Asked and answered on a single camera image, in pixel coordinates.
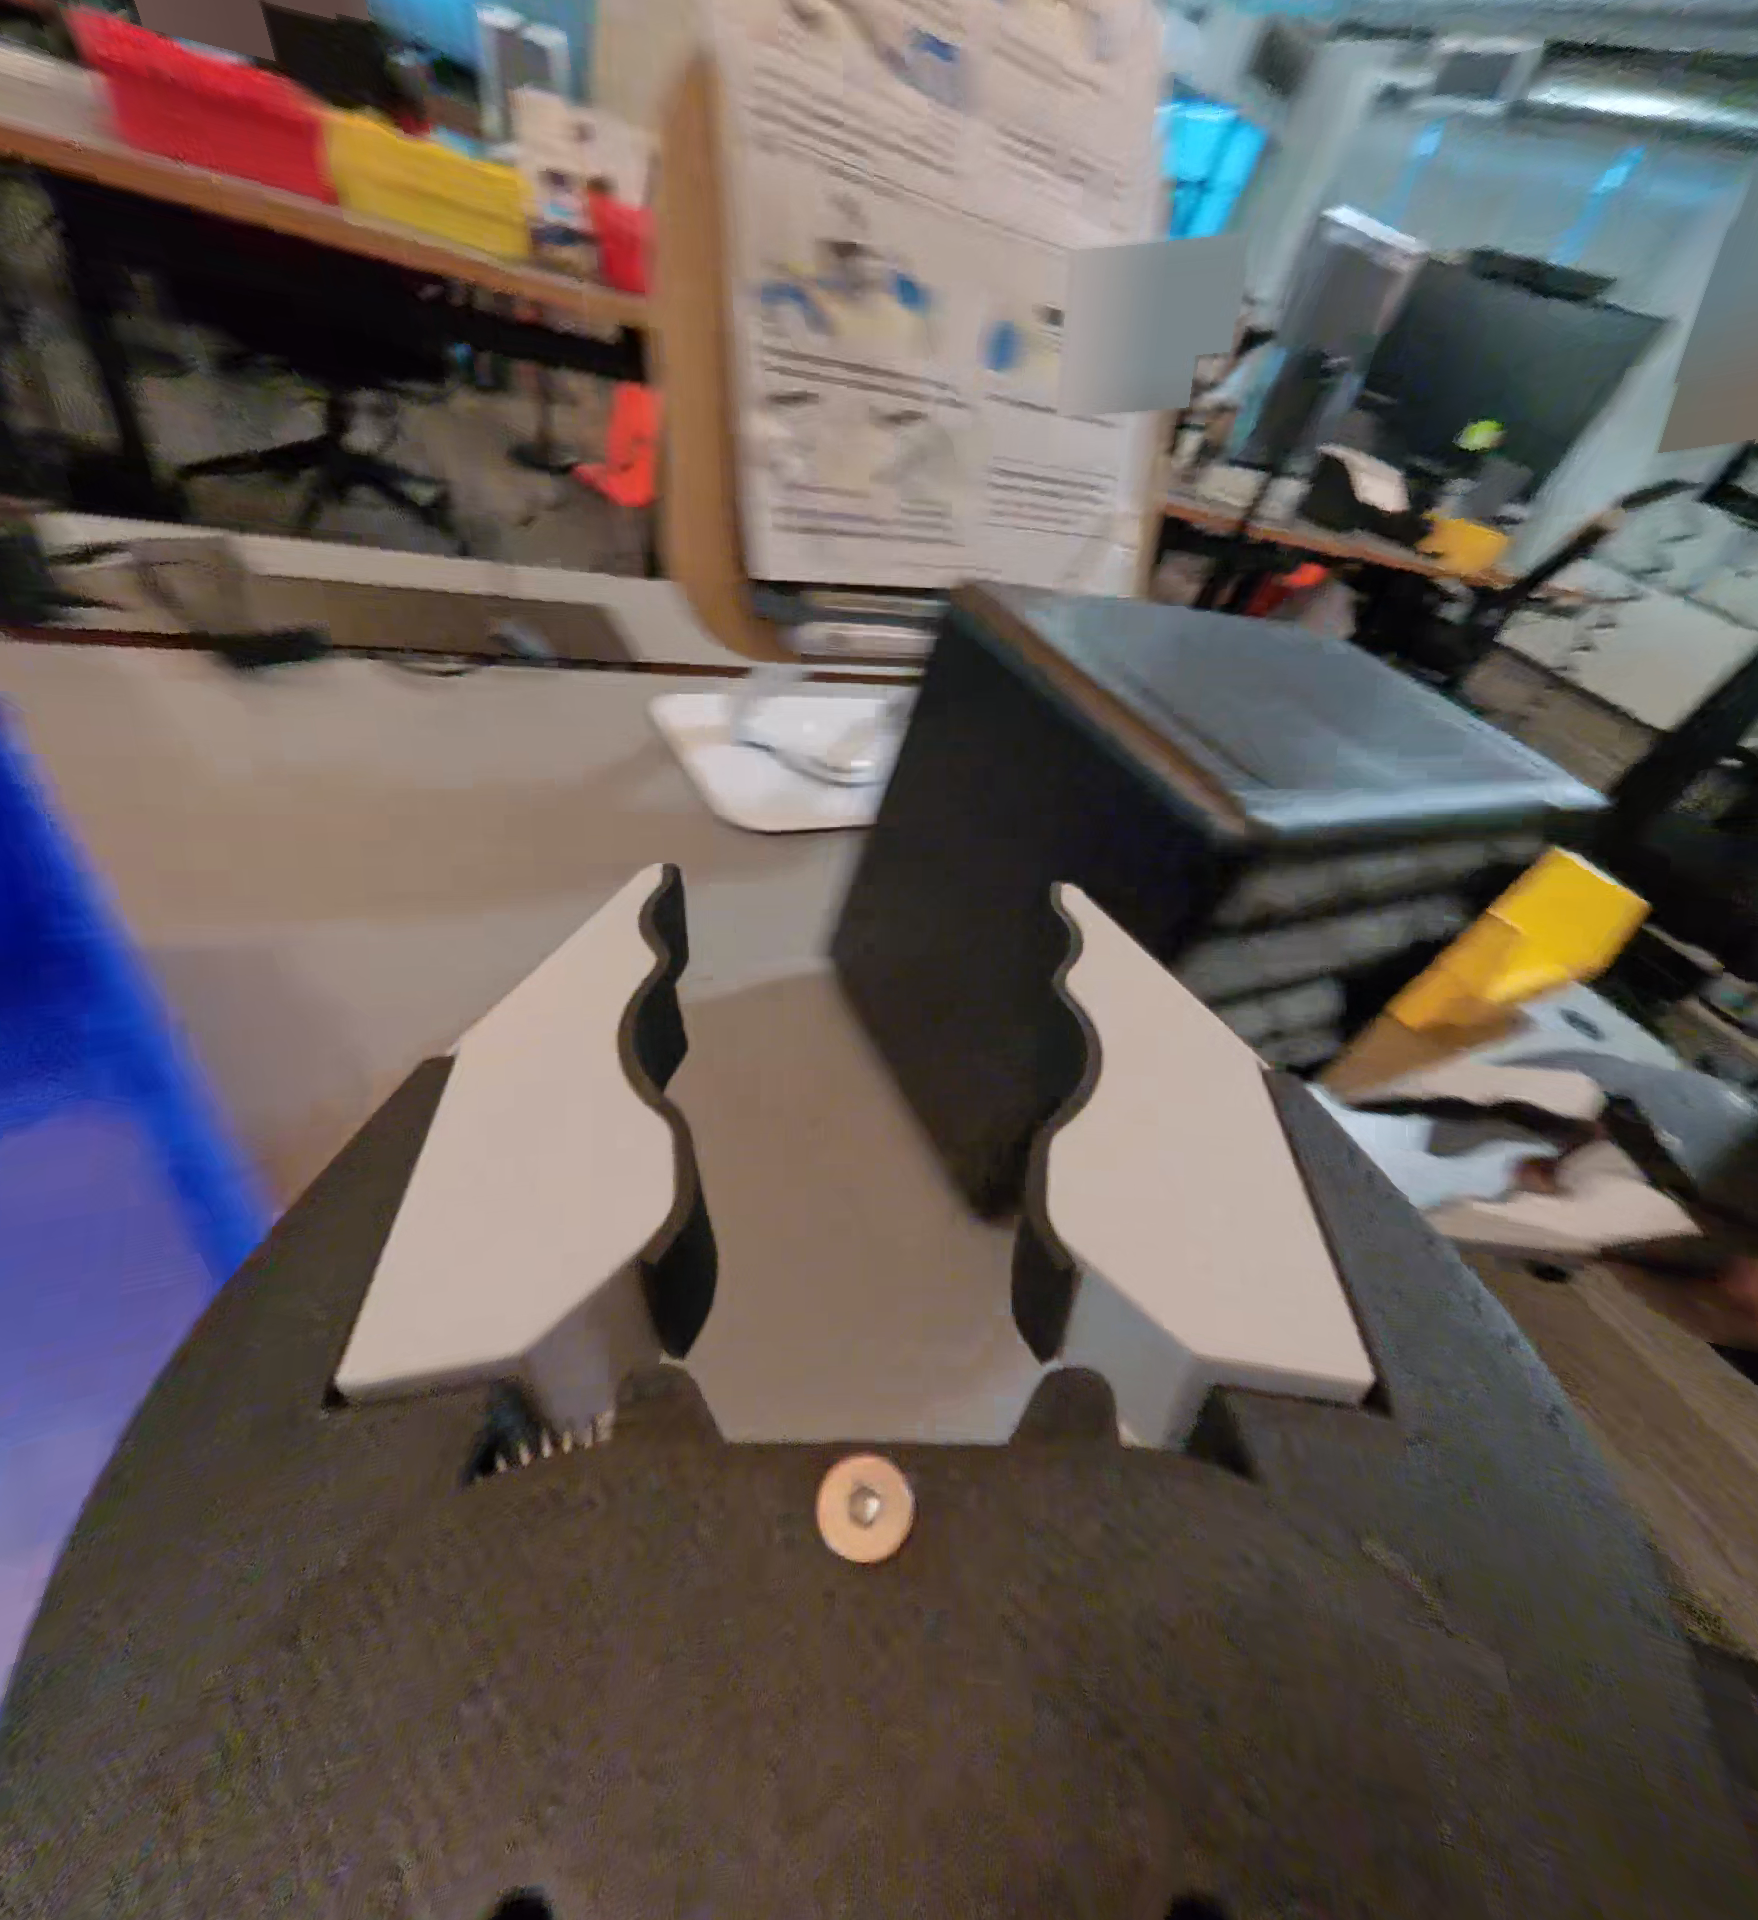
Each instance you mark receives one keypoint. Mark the blue plastic bin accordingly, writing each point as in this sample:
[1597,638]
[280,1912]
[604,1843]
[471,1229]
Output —
[54,1050]

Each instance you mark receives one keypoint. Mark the array of clear drawers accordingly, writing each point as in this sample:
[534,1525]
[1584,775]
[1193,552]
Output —
[1315,960]

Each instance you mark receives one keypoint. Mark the yellow box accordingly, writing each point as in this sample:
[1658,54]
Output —
[1464,543]

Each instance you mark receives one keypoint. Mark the red plastic bin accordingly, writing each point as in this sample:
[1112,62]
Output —
[205,106]
[621,249]

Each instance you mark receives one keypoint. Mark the black monitor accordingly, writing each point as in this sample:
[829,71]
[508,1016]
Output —
[1509,359]

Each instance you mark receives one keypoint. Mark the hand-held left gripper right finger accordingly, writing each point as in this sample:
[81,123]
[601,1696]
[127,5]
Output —
[1193,1201]

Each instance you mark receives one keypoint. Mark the black drawer cabinet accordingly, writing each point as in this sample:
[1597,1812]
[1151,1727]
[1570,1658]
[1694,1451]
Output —
[969,931]

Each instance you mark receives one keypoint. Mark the wooden work table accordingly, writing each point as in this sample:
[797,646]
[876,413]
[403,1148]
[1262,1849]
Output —
[1343,547]
[564,302]

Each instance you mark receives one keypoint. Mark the wooden instruction poster board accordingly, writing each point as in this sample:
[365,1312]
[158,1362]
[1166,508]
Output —
[893,302]

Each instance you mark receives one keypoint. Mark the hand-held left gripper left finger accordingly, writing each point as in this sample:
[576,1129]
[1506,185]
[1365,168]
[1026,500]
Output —
[518,1170]

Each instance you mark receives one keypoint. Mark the yellow plastic bin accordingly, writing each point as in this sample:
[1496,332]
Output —
[1555,917]
[429,188]

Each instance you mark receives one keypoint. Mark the orange traffic cone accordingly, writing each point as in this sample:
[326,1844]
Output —
[631,450]

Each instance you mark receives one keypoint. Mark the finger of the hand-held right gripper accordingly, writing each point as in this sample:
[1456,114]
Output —
[1568,1216]
[1495,1080]

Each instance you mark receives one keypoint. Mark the black metal frame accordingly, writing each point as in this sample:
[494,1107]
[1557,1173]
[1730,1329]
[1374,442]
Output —
[1703,720]

